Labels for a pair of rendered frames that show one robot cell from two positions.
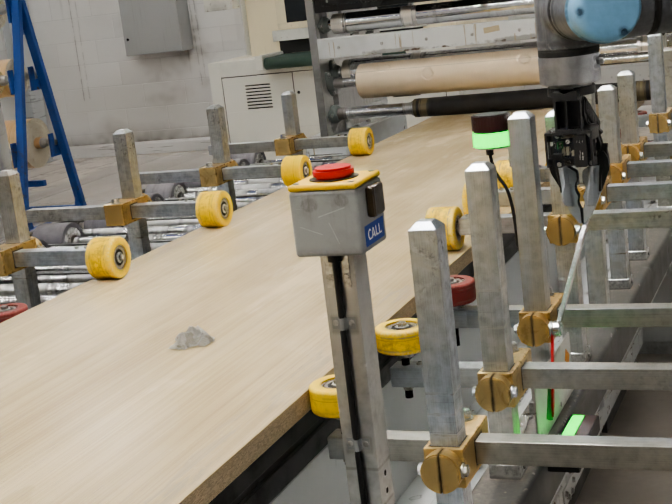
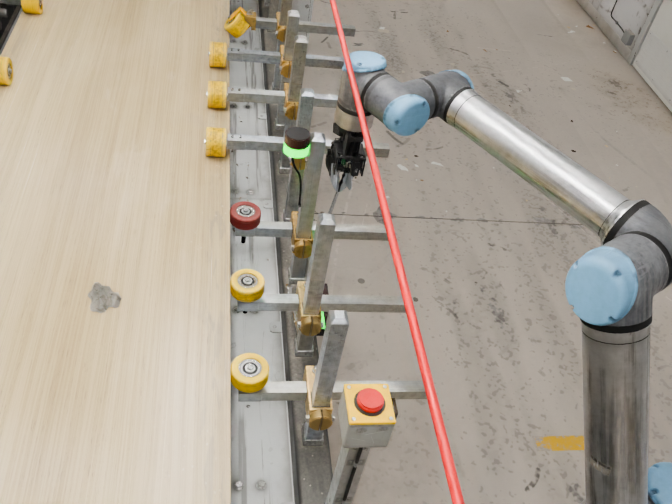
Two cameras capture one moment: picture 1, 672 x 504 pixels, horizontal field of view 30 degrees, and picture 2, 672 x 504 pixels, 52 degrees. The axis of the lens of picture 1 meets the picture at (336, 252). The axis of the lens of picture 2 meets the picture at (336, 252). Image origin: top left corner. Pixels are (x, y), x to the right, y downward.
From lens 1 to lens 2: 1.10 m
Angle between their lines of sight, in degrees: 44
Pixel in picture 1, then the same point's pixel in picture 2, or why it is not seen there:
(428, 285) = (335, 347)
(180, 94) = not seen: outside the picture
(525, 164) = (316, 166)
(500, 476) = (301, 355)
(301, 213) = (354, 433)
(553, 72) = (350, 123)
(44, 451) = (88, 481)
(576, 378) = (349, 307)
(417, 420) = not seen: hidden behind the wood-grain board
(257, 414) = (215, 412)
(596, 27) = (404, 130)
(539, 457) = not seen: hidden behind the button
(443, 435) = (322, 402)
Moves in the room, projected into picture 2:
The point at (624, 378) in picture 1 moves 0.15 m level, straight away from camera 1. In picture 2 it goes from (375, 308) to (357, 265)
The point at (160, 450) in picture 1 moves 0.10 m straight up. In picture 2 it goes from (176, 470) to (175, 440)
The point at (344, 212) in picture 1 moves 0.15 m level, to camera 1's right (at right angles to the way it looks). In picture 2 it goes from (383, 433) to (462, 398)
